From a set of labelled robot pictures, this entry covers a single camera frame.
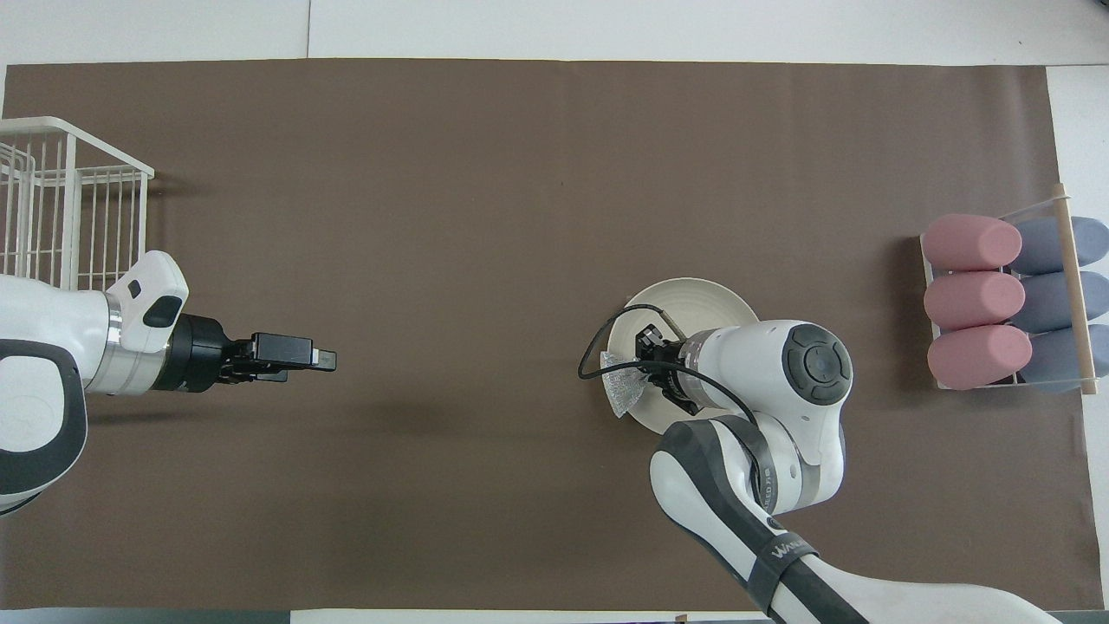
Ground white wire dish rack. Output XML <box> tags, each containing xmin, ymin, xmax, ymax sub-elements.
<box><xmin>0</xmin><ymin>116</ymin><xmax>155</xmax><ymax>291</ymax></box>

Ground blue plastic cup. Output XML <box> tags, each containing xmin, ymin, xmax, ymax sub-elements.
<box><xmin>1009</xmin><ymin>217</ymin><xmax>1109</xmax><ymax>276</ymax></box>
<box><xmin>1009</xmin><ymin>325</ymin><xmax>1109</xmax><ymax>395</ymax></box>
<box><xmin>1014</xmin><ymin>271</ymin><xmax>1109</xmax><ymax>333</ymax></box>

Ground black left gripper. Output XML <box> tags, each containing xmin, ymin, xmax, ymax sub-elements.
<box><xmin>156</xmin><ymin>314</ymin><xmax>337</xmax><ymax>393</ymax></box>

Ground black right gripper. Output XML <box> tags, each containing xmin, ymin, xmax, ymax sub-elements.
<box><xmin>635</xmin><ymin>323</ymin><xmax>694</xmax><ymax>408</ymax></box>

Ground silver mesh sponge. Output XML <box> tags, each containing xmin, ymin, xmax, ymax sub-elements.
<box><xmin>600</xmin><ymin>351</ymin><xmax>649</xmax><ymax>419</ymax></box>

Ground pink plastic cup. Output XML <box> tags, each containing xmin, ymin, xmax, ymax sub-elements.
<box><xmin>921</xmin><ymin>214</ymin><xmax>1023</xmax><ymax>271</ymax></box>
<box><xmin>924</xmin><ymin>271</ymin><xmax>1027</xmax><ymax>332</ymax></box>
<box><xmin>927</xmin><ymin>325</ymin><xmax>1034</xmax><ymax>391</ymax></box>

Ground wooden cup holder rack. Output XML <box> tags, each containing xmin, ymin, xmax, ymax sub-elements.
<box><xmin>920</xmin><ymin>184</ymin><xmax>1099</xmax><ymax>395</ymax></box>

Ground brown table mat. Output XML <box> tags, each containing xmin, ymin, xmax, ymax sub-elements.
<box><xmin>0</xmin><ymin>57</ymin><xmax>1106</xmax><ymax>612</ymax></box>

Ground cream round plate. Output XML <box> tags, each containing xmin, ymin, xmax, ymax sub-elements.
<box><xmin>606</xmin><ymin>277</ymin><xmax>762</xmax><ymax>434</ymax></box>

